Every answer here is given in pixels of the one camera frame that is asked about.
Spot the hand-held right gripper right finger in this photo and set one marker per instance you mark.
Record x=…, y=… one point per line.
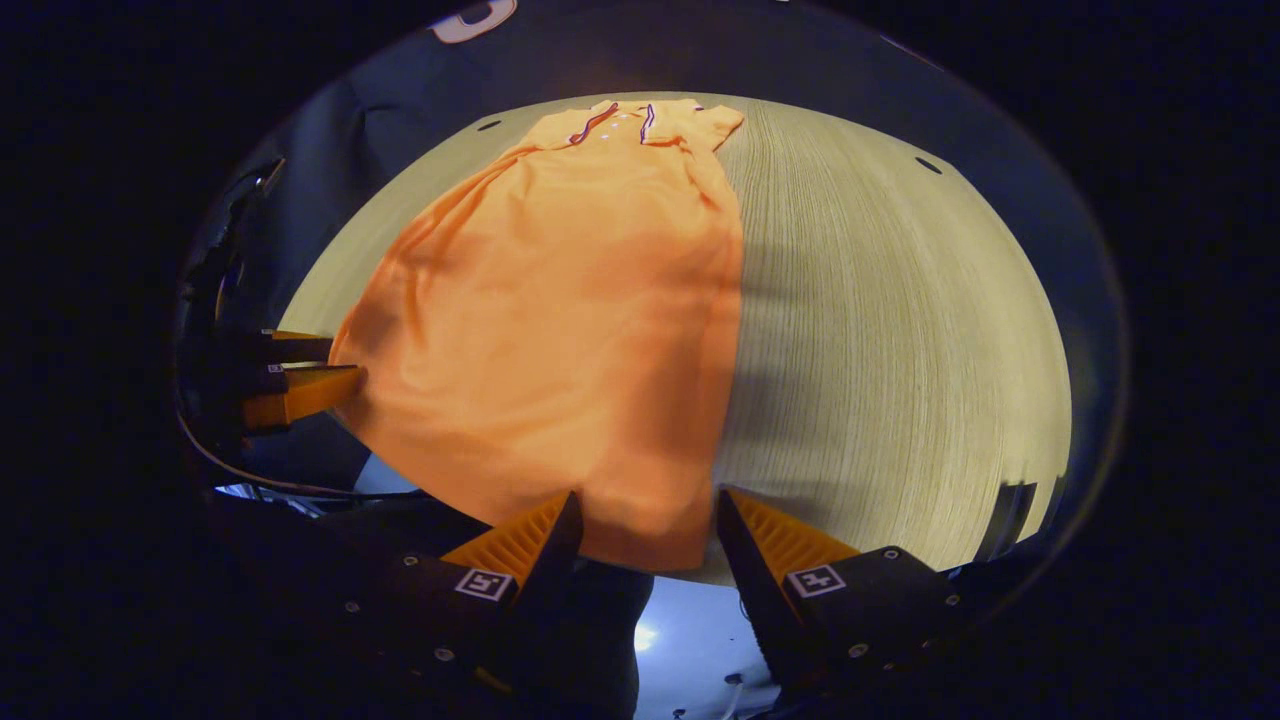
x=760, y=590

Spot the orange T-shirt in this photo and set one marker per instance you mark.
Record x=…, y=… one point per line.
x=560, y=330

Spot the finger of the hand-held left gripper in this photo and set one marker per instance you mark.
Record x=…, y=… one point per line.
x=300, y=347
x=300, y=395

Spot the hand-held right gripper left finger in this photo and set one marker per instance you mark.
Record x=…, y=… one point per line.
x=550, y=570

